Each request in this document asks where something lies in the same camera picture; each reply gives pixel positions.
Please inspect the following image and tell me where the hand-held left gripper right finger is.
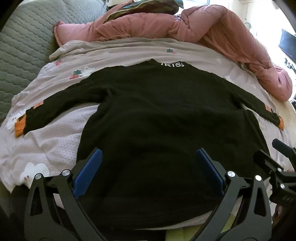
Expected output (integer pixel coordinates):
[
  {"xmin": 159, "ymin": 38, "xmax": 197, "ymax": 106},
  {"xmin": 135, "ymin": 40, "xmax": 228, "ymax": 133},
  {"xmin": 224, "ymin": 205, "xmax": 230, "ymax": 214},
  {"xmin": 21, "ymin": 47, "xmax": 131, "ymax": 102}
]
[{"xmin": 195, "ymin": 147, "xmax": 273, "ymax": 241}]

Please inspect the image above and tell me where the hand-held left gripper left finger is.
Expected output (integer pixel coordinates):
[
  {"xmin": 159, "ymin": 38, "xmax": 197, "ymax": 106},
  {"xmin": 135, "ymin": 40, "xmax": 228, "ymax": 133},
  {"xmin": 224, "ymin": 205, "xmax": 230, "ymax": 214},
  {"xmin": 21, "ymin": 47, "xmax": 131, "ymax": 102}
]
[{"xmin": 24, "ymin": 148, "xmax": 104, "ymax": 241}]

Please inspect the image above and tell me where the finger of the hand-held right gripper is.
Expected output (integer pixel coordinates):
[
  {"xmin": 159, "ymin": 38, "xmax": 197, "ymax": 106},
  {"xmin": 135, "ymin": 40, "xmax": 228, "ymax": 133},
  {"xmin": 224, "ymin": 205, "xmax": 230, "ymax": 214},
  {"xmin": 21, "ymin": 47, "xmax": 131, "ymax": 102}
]
[
  {"xmin": 253, "ymin": 150, "xmax": 281, "ymax": 174},
  {"xmin": 272, "ymin": 138, "xmax": 296, "ymax": 155}
]

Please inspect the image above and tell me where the black sweater with orange cuffs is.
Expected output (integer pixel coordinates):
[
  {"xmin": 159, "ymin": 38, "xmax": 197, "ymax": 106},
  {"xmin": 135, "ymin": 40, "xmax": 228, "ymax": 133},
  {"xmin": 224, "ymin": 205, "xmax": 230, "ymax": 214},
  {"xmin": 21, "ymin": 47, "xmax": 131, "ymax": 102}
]
[{"xmin": 23, "ymin": 58, "xmax": 284, "ymax": 230}]

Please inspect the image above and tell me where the cream blanket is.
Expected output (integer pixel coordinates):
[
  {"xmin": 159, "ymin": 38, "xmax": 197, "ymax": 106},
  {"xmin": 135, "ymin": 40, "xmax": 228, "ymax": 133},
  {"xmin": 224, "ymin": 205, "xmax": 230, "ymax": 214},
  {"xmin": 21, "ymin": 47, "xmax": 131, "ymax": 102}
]
[{"xmin": 270, "ymin": 96, "xmax": 295, "ymax": 126}]

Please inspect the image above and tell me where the yellow-green garment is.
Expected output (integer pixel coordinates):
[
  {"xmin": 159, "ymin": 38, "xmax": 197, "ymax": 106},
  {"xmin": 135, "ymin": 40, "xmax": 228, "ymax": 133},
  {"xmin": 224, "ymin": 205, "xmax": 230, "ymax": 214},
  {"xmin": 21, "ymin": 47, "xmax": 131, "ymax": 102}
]
[{"xmin": 159, "ymin": 214, "xmax": 234, "ymax": 241}]

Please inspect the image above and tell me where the dark monitor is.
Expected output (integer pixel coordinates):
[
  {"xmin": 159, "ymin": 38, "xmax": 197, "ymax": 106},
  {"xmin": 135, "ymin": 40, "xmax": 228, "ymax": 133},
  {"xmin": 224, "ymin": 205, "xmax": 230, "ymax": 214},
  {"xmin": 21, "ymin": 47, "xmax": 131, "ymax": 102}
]
[{"xmin": 279, "ymin": 29, "xmax": 296, "ymax": 63}]

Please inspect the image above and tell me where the printed pinkish-grey bedsheet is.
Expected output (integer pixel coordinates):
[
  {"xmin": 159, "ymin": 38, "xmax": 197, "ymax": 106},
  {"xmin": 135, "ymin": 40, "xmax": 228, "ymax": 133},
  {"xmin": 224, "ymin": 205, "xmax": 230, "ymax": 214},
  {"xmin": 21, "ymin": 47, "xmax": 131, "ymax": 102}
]
[{"xmin": 0, "ymin": 38, "xmax": 296, "ymax": 193}]

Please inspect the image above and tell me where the pink duvet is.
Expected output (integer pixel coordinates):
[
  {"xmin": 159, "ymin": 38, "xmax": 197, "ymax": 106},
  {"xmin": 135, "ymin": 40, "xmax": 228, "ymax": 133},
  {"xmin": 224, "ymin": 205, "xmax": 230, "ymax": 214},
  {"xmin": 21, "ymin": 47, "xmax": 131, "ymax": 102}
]
[{"xmin": 95, "ymin": 5, "xmax": 293, "ymax": 102}]

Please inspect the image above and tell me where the pink ruffled pillow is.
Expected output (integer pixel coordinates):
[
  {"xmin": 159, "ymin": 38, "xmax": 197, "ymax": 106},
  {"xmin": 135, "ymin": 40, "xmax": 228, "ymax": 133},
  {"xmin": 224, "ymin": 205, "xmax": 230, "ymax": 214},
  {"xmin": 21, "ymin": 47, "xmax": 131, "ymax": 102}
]
[{"xmin": 54, "ymin": 20, "xmax": 100, "ymax": 47}]

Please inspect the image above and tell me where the striped cloth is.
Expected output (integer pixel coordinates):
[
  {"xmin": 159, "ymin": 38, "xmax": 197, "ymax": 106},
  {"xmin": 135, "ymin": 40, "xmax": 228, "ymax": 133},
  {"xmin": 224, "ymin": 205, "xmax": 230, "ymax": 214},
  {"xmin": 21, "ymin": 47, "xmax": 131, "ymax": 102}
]
[{"xmin": 102, "ymin": 0, "xmax": 184, "ymax": 24}]

